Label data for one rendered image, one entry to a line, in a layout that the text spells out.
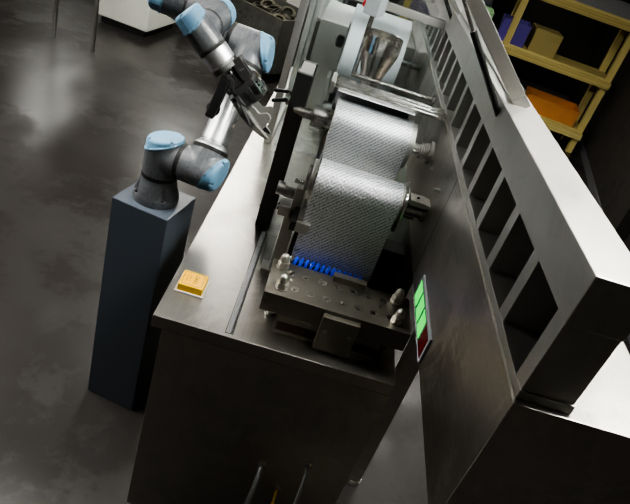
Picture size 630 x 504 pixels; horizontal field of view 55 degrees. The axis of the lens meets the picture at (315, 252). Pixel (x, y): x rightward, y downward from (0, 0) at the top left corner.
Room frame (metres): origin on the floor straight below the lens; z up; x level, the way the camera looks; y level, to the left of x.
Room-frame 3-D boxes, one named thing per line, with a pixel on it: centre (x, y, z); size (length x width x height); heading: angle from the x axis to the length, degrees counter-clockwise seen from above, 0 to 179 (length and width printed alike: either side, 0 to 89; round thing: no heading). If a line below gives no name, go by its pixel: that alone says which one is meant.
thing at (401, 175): (2.62, -0.19, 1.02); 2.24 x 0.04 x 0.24; 4
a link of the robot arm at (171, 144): (1.73, 0.56, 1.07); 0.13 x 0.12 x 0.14; 85
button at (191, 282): (1.35, 0.29, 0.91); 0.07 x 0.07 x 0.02; 4
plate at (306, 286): (1.36, -0.10, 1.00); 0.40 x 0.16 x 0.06; 94
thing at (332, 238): (1.47, -0.06, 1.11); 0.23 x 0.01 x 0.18; 94
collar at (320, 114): (1.77, 0.11, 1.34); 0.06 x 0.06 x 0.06; 4
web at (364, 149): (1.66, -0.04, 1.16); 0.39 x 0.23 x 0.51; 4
